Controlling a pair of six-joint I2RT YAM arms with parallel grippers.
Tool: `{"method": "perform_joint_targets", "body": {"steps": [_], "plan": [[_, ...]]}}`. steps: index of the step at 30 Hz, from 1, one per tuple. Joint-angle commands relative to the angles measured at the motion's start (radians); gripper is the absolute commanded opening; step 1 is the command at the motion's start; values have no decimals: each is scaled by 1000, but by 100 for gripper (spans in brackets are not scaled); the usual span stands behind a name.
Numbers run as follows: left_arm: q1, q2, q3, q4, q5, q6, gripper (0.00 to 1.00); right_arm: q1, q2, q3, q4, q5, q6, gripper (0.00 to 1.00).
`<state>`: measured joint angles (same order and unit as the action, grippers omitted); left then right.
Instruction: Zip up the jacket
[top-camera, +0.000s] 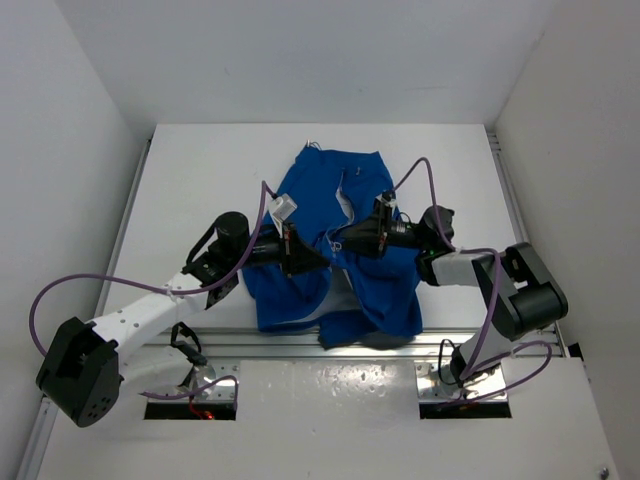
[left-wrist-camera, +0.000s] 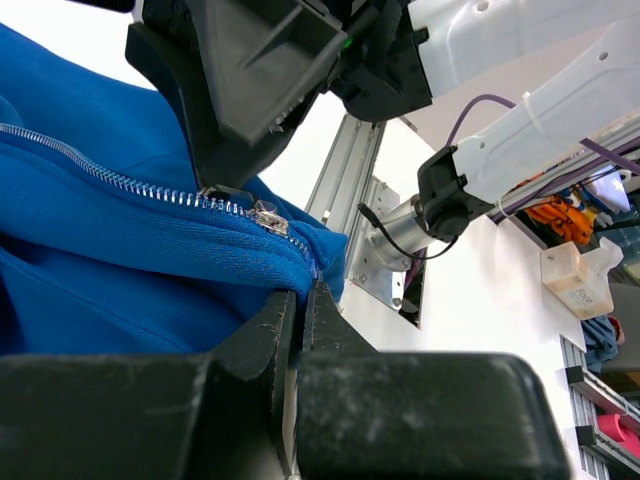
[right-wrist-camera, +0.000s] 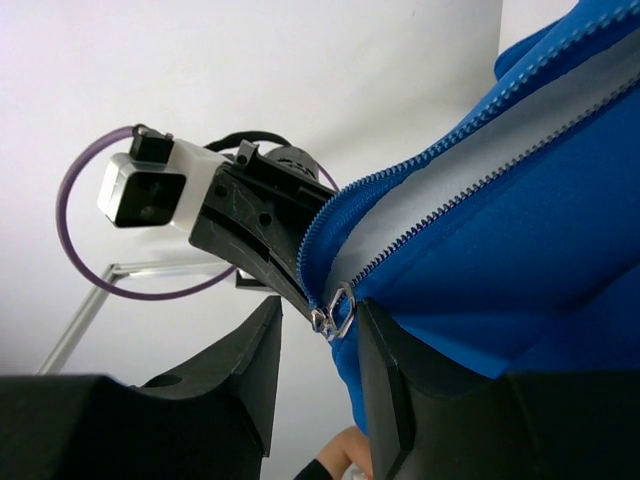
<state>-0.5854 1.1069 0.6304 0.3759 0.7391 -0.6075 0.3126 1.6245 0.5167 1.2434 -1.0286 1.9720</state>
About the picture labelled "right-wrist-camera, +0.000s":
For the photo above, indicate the aluminium front rail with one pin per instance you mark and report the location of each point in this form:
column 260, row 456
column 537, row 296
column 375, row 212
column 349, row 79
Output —
column 96, row 298

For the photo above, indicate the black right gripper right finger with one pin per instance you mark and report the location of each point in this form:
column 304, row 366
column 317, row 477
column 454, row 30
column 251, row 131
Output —
column 428, row 417

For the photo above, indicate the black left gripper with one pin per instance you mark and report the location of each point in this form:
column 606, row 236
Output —
column 259, row 206

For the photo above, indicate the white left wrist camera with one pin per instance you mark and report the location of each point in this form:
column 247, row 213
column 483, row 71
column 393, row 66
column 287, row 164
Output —
column 161, row 181

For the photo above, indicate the blue zip-up vest jacket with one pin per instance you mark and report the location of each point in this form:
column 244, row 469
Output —
column 512, row 243

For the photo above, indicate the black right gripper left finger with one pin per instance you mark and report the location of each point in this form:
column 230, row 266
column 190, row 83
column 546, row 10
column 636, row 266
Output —
column 210, row 417

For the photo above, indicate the person's hand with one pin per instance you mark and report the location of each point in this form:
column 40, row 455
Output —
column 348, row 448

